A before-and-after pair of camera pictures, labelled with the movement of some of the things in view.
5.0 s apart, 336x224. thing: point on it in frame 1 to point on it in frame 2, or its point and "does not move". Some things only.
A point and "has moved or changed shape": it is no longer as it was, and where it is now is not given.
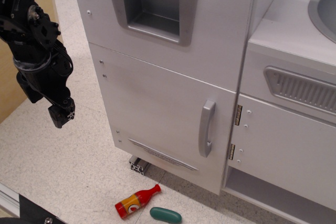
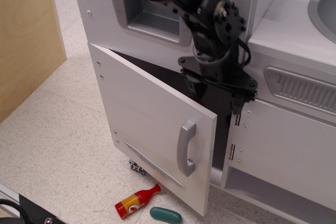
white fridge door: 177,123 has moved or changed shape
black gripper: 42,75 to 229,78
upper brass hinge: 238,115 does not move
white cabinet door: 293,151 does not move
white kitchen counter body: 282,153 does not move
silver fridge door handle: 205,145 to 186,132
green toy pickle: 165,214 does not move
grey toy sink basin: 322,11 does not move
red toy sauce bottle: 136,201 does not move
